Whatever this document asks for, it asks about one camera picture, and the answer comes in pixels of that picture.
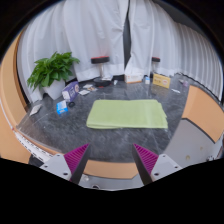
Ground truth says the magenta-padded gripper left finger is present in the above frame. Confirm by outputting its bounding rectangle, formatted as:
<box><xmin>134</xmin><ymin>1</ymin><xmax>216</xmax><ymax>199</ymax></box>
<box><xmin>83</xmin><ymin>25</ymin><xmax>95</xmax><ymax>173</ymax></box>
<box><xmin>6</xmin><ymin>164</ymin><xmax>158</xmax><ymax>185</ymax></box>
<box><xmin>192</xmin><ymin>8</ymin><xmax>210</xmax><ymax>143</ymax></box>
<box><xmin>39</xmin><ymin>143</ymin><xmax>91</xmax><ymax>185</ymax></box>

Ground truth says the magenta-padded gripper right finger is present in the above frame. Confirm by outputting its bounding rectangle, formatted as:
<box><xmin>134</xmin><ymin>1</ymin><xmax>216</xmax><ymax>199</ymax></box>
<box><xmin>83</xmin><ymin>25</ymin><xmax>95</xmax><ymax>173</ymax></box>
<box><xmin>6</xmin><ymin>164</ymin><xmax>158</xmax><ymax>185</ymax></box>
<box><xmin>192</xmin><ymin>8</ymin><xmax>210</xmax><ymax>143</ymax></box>
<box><xmin>131</xmin><ymin>143</ymin><xmax>184</xmax><ymax>186</ymax></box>

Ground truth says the light green towel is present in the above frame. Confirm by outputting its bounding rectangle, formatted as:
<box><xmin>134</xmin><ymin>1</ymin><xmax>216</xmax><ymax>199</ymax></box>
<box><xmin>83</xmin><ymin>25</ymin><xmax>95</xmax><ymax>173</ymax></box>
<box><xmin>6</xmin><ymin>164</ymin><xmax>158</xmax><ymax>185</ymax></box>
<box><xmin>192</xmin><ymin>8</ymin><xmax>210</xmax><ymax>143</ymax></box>
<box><xmin>86</xmin><ymin>98</ymin><xmax>169</xmax><ymax>130</ymax></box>

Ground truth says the blue and white box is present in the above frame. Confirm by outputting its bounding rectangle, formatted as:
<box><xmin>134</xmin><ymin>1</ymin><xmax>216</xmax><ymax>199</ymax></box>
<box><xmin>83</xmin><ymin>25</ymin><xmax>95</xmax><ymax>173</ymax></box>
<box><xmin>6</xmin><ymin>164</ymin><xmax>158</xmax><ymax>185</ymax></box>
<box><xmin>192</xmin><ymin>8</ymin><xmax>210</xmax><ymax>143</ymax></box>
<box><xmin>55</xmin><ymin>99</ymin><xmax>69</xmax><ymax>116</ymax></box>

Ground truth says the white plastic packet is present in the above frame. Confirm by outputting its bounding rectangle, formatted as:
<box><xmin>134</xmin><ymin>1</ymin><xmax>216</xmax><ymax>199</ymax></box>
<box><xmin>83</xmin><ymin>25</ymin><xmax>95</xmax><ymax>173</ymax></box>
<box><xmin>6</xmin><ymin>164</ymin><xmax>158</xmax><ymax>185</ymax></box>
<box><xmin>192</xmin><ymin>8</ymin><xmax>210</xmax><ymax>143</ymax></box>
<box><xmin>29</xmin><ymin>103</ymin><xmax>43</xmax><ymax>117</ymax></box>

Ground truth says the white card packet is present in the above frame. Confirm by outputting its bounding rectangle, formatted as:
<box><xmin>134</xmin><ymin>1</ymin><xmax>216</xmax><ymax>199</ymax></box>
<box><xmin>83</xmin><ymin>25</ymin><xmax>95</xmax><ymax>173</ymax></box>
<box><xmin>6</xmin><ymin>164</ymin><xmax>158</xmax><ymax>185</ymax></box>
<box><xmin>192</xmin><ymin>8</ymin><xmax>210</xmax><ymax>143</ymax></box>
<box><xmin>78</xmin><ymin>89</ymin><xmax>91</xmax><ymax>97</ymax></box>

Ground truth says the purple cardboard box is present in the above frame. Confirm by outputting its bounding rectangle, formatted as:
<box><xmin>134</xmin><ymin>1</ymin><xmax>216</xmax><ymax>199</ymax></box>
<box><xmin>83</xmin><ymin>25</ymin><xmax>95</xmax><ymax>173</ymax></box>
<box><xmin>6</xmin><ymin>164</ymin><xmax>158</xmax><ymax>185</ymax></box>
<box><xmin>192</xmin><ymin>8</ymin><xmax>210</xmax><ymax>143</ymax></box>
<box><xmin>61</xmin><ymin>80</ymin><xmax>80</xmax><ymax>103</ymax></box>

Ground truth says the yellow box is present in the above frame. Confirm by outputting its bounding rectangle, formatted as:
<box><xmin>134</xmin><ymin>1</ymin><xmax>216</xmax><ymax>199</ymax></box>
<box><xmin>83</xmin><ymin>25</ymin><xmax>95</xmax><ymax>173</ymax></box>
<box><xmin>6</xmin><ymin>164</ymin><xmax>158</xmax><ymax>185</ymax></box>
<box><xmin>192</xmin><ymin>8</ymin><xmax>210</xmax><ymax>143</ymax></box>
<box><xmin>152</xmin><ymin>73</ymin><xmax>172</xmax><ymax>90</ymax></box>

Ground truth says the white and orange box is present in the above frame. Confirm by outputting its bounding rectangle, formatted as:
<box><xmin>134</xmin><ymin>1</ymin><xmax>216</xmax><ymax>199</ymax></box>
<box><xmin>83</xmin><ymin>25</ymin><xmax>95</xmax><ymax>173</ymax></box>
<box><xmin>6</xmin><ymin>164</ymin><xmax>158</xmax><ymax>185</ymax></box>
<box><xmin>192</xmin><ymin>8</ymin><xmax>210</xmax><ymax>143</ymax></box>
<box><xmin>124</xmin><ymin>72</ymin><xmax>144</xmax><ymax>84</ymax></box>

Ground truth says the small purple packet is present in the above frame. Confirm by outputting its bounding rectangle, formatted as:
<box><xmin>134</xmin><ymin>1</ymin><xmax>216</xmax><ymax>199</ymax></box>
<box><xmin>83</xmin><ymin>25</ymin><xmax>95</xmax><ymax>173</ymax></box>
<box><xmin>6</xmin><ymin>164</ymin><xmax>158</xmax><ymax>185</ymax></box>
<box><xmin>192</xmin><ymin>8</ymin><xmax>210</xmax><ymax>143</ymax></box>
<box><xmin>178</xmin><ymin>79</ymin><xmax>190</xmax><ymax>88</ymax></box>

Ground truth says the green plant in white pot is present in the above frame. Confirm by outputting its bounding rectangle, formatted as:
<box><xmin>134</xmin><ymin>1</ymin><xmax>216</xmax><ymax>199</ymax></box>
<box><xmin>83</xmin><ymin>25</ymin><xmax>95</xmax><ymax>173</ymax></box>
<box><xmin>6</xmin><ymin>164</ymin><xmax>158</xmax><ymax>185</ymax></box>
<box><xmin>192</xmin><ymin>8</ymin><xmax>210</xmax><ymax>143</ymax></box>
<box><xmin>26</xmin><ymin>51</ymin><xmax>81</xmax><ymax>101</ymax></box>

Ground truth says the small black bar stool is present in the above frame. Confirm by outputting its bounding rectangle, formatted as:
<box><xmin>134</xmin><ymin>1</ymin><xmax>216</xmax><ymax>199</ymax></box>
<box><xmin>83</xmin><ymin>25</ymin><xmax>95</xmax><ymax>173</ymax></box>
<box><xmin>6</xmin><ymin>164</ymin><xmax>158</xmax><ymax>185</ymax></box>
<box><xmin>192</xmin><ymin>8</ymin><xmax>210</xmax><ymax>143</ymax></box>
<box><xmin>151</xmin><ymin>56</ymin><xmax>161</xmax><ymax>76</ymax></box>

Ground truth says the large black bar stool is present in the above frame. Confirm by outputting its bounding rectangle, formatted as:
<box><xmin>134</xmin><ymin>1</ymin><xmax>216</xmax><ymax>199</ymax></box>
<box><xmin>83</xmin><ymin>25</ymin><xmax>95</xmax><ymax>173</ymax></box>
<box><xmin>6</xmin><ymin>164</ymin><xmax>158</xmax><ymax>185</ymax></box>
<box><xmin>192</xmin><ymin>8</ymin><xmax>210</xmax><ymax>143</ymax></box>
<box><xmin>90</xmin><ymin>55</ymin><xmax>114</xmax><ymax>88</ymax></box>

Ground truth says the white curtain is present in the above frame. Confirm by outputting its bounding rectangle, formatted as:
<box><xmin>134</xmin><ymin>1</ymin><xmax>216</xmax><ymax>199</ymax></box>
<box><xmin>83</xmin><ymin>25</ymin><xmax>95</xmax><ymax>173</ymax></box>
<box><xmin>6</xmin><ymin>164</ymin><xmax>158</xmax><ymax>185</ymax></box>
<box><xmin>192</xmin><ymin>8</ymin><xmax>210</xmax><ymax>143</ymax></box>
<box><xmin>16</xmin><ymin>0</ymin><xmax>129</xmax><ymax>103</ymax></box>
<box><xmin>124</xmin><ymin>0</ymin><xmax>224</xmax><ymax>101</ymax></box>

